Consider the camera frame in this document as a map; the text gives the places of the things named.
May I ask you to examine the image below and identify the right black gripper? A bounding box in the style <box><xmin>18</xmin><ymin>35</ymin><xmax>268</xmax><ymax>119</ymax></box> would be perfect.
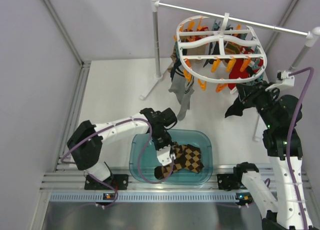
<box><xmin>236</xmin><ymin>79</ymin><xmax>278</xmax><ymax>127</ymax></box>

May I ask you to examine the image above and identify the black sock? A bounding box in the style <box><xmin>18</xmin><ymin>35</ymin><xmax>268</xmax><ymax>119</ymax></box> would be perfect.
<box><xmin>224</xmin><ymin>98</ymin><xmax>253</xmax><ymax>118</ymax></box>

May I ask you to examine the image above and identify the white oval clip hanger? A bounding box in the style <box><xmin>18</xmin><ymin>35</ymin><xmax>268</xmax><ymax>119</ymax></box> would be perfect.
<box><xmin>174</xmin><ymin>13</ymin><xmax>267</xmax><ymax>86</ymax></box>

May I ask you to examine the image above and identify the white drying rack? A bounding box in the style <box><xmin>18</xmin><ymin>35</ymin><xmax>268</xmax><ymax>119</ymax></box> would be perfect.
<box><xmin>138</xmin><ymin>0</ymin><xmax>320</xmax><ymax>142</ymax></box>

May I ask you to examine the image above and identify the brown argyle sock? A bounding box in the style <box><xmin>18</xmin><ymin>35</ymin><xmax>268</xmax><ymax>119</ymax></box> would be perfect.
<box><xmin>154</xmin><ymin>142</ymin><xmax>189</xmax><ymax>180</ymax></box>
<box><xmin>183</xmin><ymin>145</ymin><xmax>204</xmax><ymax>174</ymax></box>

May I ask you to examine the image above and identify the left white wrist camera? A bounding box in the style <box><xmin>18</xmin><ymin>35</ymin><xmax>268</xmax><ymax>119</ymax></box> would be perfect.
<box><xmin>156</xmin><ymin>145</ymin><xmax>176</xmax><ymax>166</ymax></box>

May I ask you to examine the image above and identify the red sock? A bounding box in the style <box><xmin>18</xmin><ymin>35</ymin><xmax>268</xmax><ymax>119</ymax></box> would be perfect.
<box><xmin>229</xmin><ymin>59</ymin><xmax>259</xmax><ymax>79</ymax></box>

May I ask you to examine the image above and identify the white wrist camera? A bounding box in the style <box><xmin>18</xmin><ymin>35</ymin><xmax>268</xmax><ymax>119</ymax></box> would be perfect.
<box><xmin>156</xmin><ymin>145</ymin><xmax>176</xmax><ymax>166</ymax></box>
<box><xmin>276</xmin><ymin>70</ymin><xmax>295</xmax><ymax>87</ymax></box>

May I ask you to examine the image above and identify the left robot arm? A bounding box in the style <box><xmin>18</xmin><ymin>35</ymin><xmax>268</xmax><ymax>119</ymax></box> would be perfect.
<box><xmin>61</xmin><ymin>108</ymin><xmax>178</xmax><ymax>189</ymax></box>

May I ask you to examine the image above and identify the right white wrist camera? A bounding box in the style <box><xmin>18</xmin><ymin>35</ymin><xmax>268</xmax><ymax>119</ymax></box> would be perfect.
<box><xmin>276</xmin><ymin>70</ymin><xmax>295</xmax><ymax>87</ymax></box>

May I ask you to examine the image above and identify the brown argyle sock back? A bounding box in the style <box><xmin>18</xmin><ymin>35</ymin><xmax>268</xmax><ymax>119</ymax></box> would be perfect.
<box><xmin>183</xmin><ymin>145</ymin><xmax>204</xmax><ymax>174</ymax></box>

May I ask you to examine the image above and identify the brown patterned hanging sock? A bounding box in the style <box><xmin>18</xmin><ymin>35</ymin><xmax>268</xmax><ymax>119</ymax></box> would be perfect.
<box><xmin>167</xmin><ymin>41</ymin><xmax>179</xmax><ymax>73</ymax></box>

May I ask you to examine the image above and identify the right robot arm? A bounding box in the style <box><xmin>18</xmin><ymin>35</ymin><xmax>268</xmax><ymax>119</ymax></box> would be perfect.
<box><xmin>225</xmin><ymin>81</ymin><xmax>316</xmax><ymax>230</ymax></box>

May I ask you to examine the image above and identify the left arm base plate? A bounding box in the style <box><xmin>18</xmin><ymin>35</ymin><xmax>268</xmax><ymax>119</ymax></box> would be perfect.
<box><xmin>84</xmin><ymin>174</ymin><xmax>129</xmax><ymax>190</ymax></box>

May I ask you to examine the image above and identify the grey striped sock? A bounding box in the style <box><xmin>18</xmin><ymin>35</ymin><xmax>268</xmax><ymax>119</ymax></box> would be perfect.
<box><xmin>168</xmin><ymin>67</ymin><xmax>187</xmax><ymax>103</ymax></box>
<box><xmin>177</xmin><ymin>84</ymin><xmax>194</xmax><ymax>121</ymax></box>

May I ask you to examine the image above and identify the brown argyle sock front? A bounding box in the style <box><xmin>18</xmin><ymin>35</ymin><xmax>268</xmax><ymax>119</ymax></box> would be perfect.
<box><xmin>154</xmin><ymin>142</ymin><xmax>189</xmax><ymax>180</ymax></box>

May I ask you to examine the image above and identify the perforated cable duct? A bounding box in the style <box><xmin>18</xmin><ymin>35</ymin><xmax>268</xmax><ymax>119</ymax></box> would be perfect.
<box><xmin>49</xmin><ymin>192</ymin><xmax>253</xmax><ymax>204</ymax></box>

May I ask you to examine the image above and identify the teal plastic basin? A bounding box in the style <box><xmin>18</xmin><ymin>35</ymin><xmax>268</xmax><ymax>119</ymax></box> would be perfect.
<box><xmin>129</xmin><ymin>129</ymin><xmax>213</xmax><ymax>185</ymax></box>

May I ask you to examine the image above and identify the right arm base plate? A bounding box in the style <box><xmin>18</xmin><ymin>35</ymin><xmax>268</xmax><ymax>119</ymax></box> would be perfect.
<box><xmin>217</xmin><ymin>174</ymin><xmax>246</xmax><ymax>191</ymax></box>

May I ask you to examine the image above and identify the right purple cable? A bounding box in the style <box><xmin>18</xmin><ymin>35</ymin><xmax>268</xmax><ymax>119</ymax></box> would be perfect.
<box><xmin>286</xmin><ymin>66</ymin><xmax>315</xmax><ymax>230</ymax></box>

